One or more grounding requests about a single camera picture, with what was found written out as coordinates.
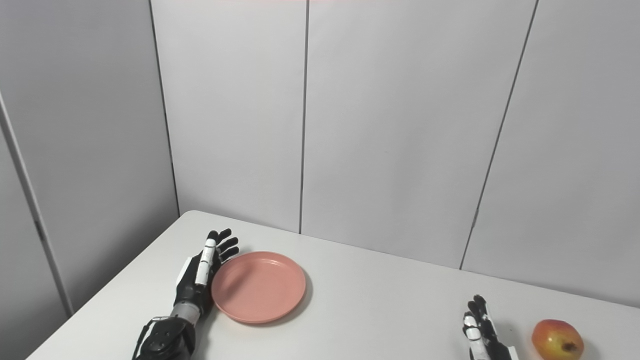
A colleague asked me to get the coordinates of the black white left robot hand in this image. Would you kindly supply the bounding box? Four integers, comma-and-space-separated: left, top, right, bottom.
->
173, 228, 240, 318

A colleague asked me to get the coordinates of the pink round plate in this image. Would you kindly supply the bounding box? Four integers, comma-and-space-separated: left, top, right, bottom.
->
211, 251, 307, 325

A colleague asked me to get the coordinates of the red yellow pomegranate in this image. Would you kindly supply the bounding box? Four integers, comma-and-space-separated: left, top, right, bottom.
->
531, 319, 585, 360

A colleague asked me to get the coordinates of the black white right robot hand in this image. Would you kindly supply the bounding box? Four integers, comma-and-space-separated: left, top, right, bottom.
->
462, 294, 519, 360

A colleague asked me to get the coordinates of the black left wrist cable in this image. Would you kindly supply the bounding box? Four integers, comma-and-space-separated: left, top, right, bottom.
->
131, 316, 172, 360

